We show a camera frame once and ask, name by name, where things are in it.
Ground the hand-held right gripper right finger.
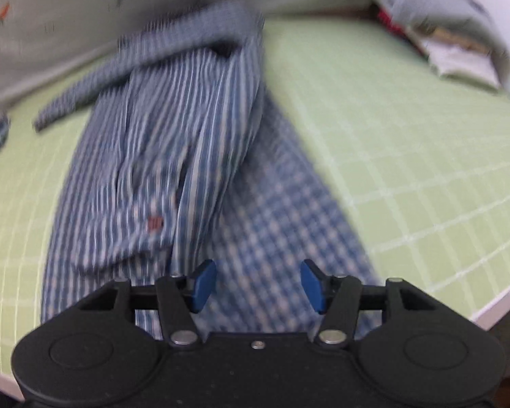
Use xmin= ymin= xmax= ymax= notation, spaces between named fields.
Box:
xmin=300 ymin=259 xmax=442 ymax=346

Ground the white carrot print sheet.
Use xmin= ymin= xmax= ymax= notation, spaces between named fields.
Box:
xmin=0 ymin=0 xmax=377 ymax=111

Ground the blue plaid shirt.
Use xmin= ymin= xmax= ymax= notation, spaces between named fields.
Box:
xmin=33 ymin=0 xmax=382 ymax=341

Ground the pile of grey white clothes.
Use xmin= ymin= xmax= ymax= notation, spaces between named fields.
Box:
xmin=367 ymin=0 xmax=510 ymax=90

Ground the white folded cloth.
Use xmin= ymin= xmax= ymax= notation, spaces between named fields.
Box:
xmin=419 ymin=36 xmax=501 ymax=91

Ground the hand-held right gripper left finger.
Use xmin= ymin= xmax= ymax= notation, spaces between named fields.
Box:
xmin=74 ymin=259 xmax=217 ymax=346

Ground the red cloth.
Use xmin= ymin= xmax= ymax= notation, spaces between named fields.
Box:
xmin=375 ymin=6 xmax=406 ymax=37

